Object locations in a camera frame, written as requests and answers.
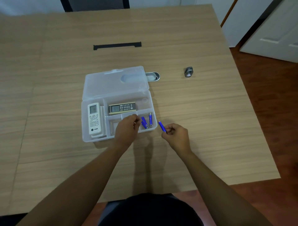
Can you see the person's left hand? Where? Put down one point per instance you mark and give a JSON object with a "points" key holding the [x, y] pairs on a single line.
{"points": [[125, 132]]}

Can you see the person's right hand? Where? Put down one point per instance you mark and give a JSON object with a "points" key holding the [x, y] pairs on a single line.
{"points": [[179, 139]]}

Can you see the beige black remote control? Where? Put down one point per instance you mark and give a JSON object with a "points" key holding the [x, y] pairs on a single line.
{"points": [[122, 107]]}

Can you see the clear plastic organizer box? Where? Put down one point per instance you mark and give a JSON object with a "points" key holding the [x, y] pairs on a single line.
{"points": [[111, 86]]}

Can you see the person's left forearm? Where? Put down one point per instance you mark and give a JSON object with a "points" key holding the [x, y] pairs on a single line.
{"points": [[76, 191]]}

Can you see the person's right forearm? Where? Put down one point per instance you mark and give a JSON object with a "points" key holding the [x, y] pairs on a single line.
{"points": [[218, 191]]}

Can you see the person's black shorts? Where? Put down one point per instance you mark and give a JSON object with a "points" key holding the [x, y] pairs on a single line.
{"points": [[151, 211]]}

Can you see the small grey metal clip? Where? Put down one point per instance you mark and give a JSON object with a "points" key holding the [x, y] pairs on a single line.
{"points": [[188, 72]]}

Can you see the black mesh office chair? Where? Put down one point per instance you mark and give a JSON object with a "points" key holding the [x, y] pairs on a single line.
{"points": [[97, 4]]}

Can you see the white panelled door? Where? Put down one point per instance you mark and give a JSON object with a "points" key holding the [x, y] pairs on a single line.
{"points": [[279, 28]]}

